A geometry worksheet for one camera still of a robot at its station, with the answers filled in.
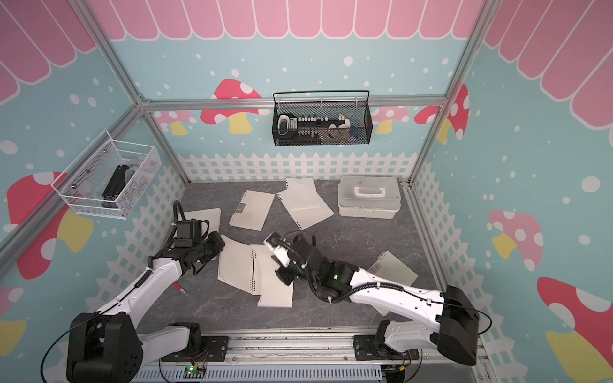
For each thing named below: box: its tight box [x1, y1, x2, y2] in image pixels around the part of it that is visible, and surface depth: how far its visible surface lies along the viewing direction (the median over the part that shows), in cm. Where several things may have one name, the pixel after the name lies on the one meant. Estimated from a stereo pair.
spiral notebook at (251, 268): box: [217, 234, 294, 308], surface depth 80 cm
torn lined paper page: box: [276, 177, 335, 231], surface depth 115 cm
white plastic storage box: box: [337, 175, 402, 220], surface depth 104 cm
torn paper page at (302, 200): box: [276, 177, 330, 218], surface depth 115 cm
